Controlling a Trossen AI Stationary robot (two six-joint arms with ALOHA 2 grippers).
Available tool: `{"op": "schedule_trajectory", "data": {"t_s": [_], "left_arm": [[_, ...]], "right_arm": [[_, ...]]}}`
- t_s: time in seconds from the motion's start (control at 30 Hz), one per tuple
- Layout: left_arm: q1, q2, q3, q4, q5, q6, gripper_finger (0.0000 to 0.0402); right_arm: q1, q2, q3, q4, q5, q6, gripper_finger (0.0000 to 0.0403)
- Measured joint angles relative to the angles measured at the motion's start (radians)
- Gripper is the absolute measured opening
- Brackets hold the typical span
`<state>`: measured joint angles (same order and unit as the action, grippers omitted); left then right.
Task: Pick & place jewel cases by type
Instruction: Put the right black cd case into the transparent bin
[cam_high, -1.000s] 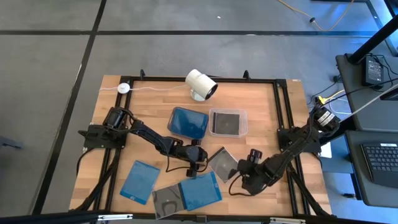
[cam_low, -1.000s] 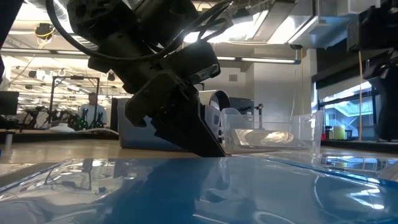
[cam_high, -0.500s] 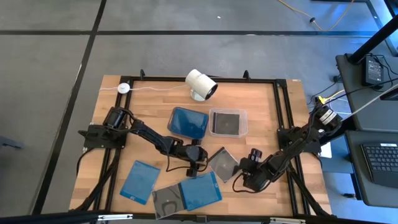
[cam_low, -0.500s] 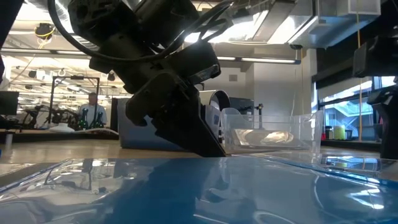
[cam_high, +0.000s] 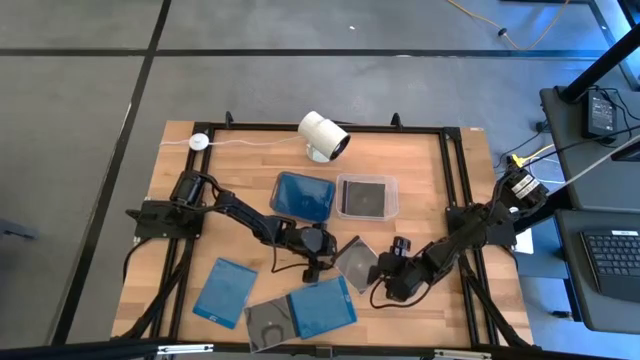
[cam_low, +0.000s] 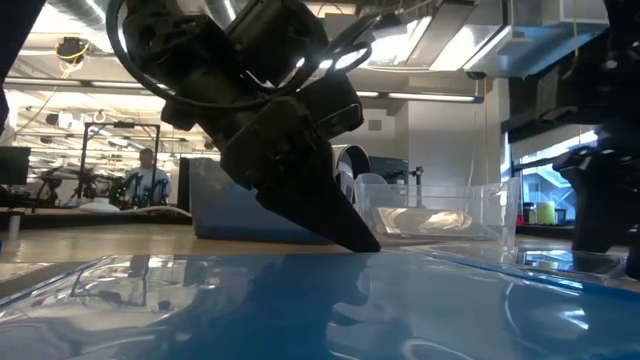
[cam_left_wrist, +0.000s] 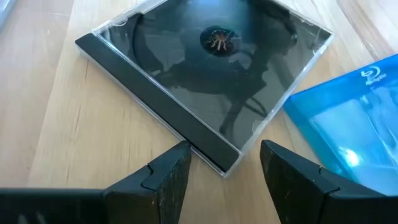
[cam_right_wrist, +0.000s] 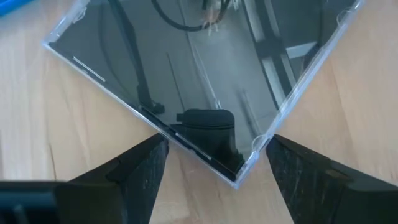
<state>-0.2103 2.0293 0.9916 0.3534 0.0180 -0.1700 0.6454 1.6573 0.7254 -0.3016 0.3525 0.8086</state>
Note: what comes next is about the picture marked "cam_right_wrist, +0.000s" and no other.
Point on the black jewel case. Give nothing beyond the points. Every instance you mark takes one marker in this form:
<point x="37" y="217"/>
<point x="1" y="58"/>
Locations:
<point x="202" y="77"/>

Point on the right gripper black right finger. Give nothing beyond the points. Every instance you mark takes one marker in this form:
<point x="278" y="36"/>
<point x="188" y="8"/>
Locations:
<point x="311" y="186"/>

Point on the blue disc case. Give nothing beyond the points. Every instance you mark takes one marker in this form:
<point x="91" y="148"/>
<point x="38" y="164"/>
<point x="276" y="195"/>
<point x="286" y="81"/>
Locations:
<point x="9" y="4"/>

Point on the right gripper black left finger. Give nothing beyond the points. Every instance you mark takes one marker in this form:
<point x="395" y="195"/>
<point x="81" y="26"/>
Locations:
<point x="130" y="186"/>

